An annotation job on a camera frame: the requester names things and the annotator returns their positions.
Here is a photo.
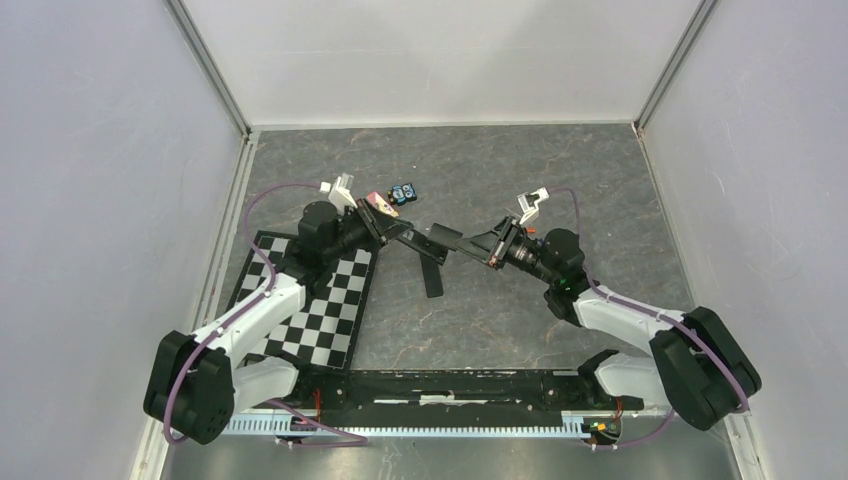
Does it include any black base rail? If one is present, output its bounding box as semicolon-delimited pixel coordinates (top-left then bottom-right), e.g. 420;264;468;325
283;369;644;428

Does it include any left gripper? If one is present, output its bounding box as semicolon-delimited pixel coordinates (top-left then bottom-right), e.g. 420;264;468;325
323;197;412;264

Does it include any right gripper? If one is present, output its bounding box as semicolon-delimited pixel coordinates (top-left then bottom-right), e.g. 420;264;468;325
453;214;558;286

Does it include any red yellow small box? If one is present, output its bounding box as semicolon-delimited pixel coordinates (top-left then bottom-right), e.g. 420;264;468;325
366;191;399;218

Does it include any checkerboard calibration board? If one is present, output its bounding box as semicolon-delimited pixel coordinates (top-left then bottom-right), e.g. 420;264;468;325
227;230;377;372

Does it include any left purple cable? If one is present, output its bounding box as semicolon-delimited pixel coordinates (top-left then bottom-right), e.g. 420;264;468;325
162;183;326;445

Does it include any black remote control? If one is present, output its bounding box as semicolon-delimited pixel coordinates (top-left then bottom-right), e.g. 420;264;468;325
397;229;449;265

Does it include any white cable comb strip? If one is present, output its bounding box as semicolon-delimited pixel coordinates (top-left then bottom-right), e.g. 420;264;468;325
223;409;618;440

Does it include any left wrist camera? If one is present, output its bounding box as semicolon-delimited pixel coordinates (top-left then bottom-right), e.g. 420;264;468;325
319;173;357;214

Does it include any black battery cover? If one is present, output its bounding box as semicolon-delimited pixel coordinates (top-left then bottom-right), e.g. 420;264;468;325
428;223;463;250

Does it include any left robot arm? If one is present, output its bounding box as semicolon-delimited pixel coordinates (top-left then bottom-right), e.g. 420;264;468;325
143;199;414;445

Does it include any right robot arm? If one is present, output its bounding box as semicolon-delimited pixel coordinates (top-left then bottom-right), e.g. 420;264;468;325
449;217;762;431

